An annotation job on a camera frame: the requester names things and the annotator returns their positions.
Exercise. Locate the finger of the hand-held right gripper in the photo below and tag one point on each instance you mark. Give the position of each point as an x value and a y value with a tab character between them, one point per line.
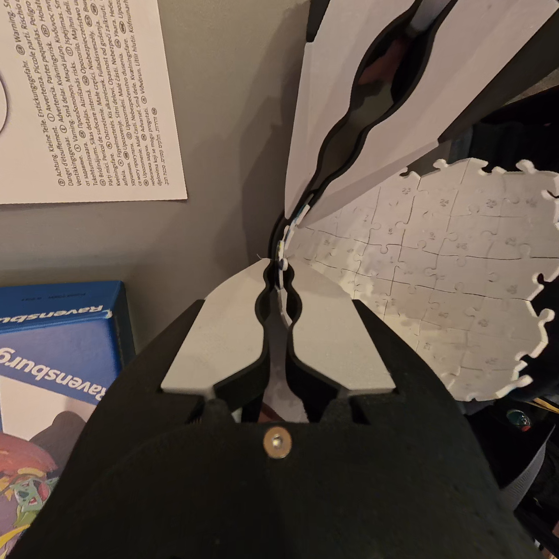
445	78
323	87

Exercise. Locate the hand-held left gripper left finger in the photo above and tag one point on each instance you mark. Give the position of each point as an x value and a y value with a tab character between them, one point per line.
214	345

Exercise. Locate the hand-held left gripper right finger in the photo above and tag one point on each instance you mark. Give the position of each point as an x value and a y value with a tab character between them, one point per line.
340	345

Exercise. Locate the white partly built puzzle ball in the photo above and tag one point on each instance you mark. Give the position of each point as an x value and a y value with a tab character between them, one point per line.
436	270

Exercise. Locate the blue puzzle box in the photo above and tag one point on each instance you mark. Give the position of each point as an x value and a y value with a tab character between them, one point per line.
52	349

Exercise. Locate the white printed leaflet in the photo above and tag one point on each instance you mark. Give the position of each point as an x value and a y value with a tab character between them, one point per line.
109	109

